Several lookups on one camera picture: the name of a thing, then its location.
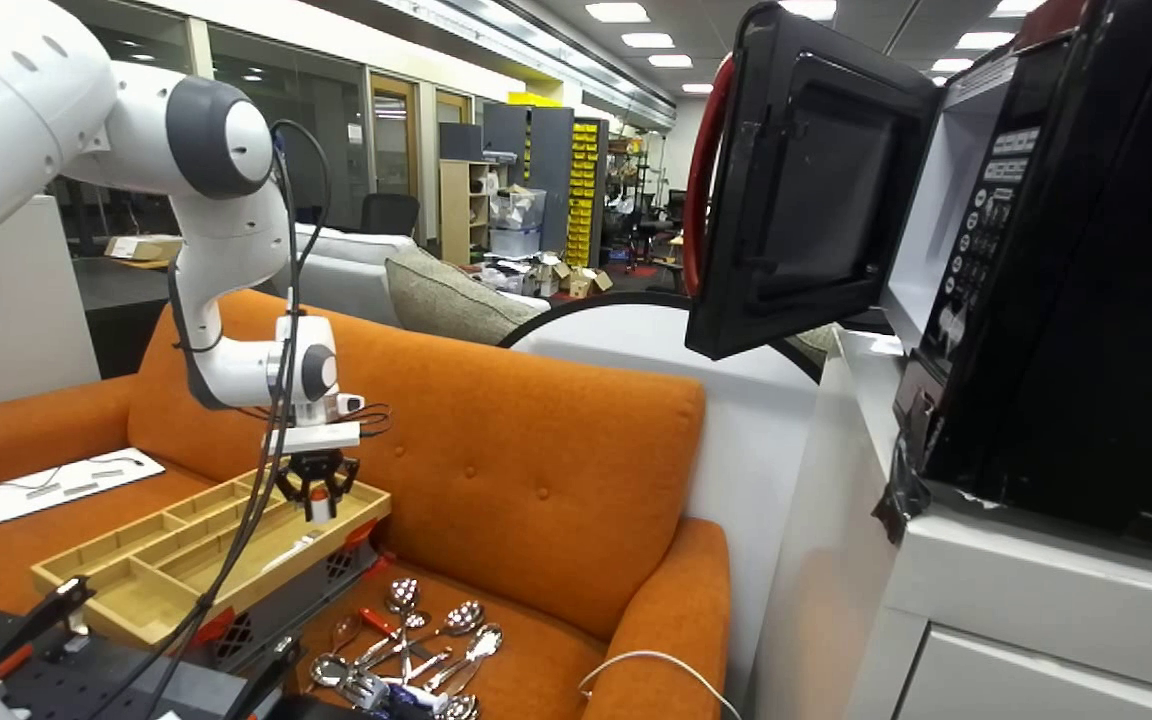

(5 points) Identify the grey cushion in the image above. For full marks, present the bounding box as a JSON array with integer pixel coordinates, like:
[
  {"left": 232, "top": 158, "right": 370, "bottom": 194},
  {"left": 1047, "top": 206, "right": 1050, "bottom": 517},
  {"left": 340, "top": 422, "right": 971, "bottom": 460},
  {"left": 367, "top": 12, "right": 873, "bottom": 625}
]
[{"left": 381, "top": 243, "right": 557, "bottom": 351}]

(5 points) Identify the black handled utensil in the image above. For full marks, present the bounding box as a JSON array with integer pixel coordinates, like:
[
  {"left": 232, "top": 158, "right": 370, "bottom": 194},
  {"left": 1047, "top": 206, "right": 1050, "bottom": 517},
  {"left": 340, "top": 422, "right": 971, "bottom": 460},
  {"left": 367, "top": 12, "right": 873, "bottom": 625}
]
[{"left": 340, "top": 670, "right": 452, "bottom": 720}]

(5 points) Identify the orange black clamp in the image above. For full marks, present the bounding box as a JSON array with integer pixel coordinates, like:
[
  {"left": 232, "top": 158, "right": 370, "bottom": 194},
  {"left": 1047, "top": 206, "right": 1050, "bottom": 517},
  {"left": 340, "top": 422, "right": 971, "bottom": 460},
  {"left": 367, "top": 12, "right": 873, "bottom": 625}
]
[{"left": 0, "top": 571, "right": 100, "bottom": 689}]

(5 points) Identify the black perforated breadboard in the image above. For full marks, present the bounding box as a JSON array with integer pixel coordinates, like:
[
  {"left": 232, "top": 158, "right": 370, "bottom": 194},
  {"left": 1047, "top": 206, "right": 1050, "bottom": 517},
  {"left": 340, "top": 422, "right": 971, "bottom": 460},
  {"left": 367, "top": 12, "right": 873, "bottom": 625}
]
[{"left": 0, "top": 605, "right": 258, "bottom": 720}]

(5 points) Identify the yellow black cabinet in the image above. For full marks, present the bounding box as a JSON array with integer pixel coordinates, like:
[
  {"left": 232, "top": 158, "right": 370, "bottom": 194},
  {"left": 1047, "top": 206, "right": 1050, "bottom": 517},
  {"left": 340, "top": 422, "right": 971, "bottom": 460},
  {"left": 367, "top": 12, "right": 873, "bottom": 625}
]
[{"left": 561, "top": 116, "right": 614, "bottom": 272}]

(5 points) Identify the white paper sheet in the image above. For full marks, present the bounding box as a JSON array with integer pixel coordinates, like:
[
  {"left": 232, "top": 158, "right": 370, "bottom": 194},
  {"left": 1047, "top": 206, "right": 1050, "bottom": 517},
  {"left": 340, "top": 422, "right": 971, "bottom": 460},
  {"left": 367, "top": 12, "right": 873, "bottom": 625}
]
[{"left": 0, "top": 442, "right": 170, "bottom": 526}]

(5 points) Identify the white round table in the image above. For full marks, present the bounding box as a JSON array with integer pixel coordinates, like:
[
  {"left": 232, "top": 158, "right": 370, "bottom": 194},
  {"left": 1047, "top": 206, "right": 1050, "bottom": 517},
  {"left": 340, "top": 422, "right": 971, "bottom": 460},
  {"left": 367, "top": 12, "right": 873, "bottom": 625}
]
[{"left": 504, "top": 295, "right": 833, "bottom": 393}]

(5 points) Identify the black support under tray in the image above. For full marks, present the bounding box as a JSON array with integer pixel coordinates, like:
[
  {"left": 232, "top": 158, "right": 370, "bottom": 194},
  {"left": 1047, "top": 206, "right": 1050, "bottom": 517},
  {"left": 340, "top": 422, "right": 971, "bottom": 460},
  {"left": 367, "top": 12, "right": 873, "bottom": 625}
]
[{"left": 183, "top": 522, "right": 386, "bottom": 664}]

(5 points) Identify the light grey armchair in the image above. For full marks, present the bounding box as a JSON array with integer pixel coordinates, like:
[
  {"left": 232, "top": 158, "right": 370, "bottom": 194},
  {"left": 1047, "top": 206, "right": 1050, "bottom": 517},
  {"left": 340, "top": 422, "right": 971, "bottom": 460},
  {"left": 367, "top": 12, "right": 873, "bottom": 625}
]
[{"left": 283, "top": 219, "right": 422, "bottom": 332}]

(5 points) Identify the white cable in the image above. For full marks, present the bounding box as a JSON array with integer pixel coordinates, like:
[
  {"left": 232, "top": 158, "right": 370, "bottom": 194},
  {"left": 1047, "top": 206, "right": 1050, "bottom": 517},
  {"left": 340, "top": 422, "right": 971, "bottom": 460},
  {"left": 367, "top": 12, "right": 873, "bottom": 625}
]
[{"left": 572, "top": 645, "right": 747, "bottom": 720}]

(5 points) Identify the red handled utensil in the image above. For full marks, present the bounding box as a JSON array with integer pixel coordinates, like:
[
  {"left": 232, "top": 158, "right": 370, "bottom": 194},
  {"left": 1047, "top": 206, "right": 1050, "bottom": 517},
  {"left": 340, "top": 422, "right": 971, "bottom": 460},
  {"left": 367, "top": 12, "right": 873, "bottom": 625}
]
[{"left": 355, "top": 605, "right": 409, "bottom": 645}]

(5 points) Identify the wooden compartment tray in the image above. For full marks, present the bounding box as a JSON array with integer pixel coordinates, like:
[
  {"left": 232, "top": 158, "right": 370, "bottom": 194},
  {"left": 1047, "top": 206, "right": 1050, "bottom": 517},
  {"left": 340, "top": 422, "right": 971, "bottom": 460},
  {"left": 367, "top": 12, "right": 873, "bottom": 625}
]
[{"left": 28, "top": 465, "right": 395, "bottom": 651}]

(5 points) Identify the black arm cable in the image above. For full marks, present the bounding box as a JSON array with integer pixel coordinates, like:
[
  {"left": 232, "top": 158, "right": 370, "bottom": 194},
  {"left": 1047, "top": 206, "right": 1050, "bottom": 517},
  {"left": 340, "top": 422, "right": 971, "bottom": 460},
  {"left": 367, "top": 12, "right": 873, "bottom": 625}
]
[{"left": 76, "top": 116, "right": 340, "bottom": 720}]

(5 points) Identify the black microwave oven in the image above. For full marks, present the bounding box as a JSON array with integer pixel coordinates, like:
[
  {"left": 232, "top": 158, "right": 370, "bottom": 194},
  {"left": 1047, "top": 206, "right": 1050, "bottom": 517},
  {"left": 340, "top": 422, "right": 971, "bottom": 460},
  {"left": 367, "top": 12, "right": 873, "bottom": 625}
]
[{"left": 674, "top": 0, "right": 1152, "bottom": 560}]

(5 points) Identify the dark robot table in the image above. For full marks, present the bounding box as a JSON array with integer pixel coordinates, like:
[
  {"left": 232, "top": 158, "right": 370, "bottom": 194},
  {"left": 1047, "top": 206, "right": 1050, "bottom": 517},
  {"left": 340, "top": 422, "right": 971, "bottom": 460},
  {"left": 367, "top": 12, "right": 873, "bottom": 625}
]
[{"left": 0, "top": 583, "right": 299, "bottom": 720}]

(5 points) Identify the plain metal spoon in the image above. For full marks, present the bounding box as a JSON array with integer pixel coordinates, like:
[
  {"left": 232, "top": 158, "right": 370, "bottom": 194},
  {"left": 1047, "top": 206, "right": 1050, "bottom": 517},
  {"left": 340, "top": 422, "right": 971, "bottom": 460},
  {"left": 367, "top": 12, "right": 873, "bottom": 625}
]
[{"left": 426, "top": 628, "right": 509, "bottom": 695}]

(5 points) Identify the white cabinet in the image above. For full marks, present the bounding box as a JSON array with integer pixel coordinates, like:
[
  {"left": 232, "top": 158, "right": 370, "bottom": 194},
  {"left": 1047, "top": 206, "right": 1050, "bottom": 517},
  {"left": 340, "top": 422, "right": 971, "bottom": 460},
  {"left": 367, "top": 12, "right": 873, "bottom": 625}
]
[{"left": 698, "top": 324, "right": 1152, "bottom": 720}]

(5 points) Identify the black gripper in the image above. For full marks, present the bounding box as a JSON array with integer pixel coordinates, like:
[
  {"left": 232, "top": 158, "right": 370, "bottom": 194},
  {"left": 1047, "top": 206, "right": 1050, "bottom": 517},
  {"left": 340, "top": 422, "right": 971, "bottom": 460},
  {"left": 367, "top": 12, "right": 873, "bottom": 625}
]
[{"left": 267, "top": 449, "right": 367, "bottom": 522}]

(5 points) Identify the orange fabric couch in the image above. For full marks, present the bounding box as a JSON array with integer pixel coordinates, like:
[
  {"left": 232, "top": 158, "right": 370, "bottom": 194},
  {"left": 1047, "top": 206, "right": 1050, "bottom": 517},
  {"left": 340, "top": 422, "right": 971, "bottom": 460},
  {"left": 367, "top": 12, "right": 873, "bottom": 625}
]
[{"left": 0, "top": 283, "right": 740, "bottom": 720}]

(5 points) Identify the perforated metal spoon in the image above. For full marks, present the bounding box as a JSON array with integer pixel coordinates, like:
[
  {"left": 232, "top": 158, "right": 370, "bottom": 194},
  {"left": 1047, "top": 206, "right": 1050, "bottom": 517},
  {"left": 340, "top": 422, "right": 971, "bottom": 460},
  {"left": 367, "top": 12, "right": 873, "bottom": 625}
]
[
  {"left": 385, "top": 571, "right": 422, "bottom": 618},
  {"left": 438, "top": 596, "right": 492, "bottom": 638}
]

